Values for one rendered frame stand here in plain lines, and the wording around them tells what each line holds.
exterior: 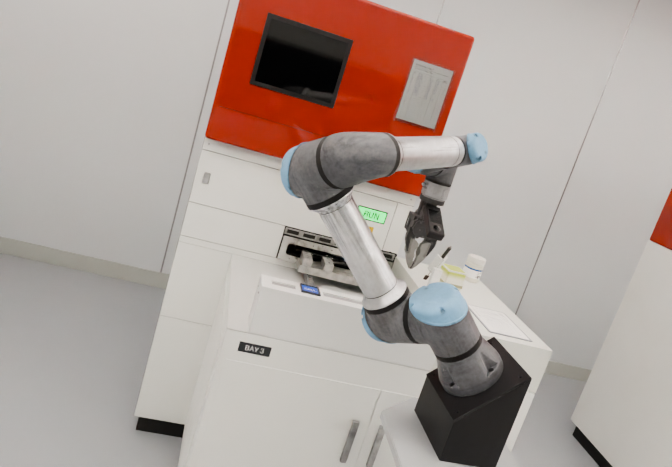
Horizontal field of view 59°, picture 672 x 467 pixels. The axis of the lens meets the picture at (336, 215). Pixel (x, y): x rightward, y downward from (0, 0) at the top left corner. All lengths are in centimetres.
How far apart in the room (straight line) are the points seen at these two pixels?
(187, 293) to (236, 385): 66
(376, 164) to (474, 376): 52
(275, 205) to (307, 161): 97
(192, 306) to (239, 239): 32
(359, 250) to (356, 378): 55
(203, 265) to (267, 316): 66
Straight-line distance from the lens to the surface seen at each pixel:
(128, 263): 391
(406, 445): 143
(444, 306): 132
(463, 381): 140
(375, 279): 137
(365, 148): 120
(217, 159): 217
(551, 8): 408
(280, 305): 165
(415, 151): 131
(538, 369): 196
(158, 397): 253
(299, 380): 176
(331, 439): 188
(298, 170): 127
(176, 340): 240
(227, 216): 222
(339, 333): 171
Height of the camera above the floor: 153
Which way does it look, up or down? 12 degrees down
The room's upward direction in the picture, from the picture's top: 17 degrees clockwise
